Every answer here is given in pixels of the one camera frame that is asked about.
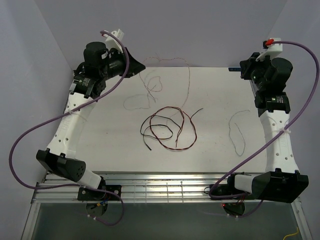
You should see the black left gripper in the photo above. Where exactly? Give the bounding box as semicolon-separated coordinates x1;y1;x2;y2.
99;47;146;81

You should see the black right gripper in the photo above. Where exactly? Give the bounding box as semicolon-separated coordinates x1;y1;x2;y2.
239;52;272;91

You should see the red-white twisted thin wire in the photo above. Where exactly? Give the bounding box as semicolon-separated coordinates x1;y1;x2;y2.
123;52;191;128

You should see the blue-white twisted thin wire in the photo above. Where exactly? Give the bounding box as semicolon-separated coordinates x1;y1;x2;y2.
228;109;251;157

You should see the long black cable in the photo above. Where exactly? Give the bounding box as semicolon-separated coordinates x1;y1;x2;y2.
149;107;204;151

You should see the red cable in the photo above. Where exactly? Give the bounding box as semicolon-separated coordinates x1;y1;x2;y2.
149;106;198;151

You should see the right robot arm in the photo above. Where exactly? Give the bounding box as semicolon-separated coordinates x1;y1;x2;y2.
225;52;309;203

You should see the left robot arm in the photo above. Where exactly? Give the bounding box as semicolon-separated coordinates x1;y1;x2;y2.
36;41;146;200

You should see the blue corner label right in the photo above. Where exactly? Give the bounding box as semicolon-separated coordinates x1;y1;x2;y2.
228;67;241;72

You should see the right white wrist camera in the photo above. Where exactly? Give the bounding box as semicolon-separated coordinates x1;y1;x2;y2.
255;37;283;62

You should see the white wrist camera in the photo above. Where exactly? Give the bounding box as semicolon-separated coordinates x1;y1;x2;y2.
104;28;126;55
255;37;283;62

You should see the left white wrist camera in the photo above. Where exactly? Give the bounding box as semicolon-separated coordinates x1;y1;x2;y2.
104;28;126;55

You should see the aluminium frame rail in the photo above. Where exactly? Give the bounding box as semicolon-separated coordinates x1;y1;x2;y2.
22;173;315;240

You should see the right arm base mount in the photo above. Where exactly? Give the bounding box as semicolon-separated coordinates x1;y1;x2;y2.
210;184;249;217

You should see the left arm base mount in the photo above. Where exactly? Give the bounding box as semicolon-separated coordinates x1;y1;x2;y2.
76;187;119;217

